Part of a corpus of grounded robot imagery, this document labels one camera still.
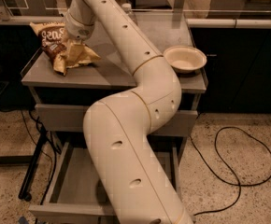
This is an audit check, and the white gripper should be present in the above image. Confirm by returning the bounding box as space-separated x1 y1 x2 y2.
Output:
64 12 96 63

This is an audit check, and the brown yellow chip bag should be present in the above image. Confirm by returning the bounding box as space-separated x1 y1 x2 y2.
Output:
30 22 100 76

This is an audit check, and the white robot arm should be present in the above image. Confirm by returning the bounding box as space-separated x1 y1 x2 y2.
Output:
65 0 193 224

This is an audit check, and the closed upper grey drawer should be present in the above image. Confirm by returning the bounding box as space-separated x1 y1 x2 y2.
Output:
36 104 197 137

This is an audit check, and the clear plastic water bottle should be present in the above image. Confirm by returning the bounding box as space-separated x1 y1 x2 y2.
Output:
121 3 137 24

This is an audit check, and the white paper bowl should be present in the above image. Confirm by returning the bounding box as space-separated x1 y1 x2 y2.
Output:
164 46 207 74

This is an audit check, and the black table leg frame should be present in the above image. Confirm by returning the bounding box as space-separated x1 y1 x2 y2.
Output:
0 127 47 202

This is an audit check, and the black floor cable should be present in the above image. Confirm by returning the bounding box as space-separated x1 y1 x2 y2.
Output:
189 126 271 217

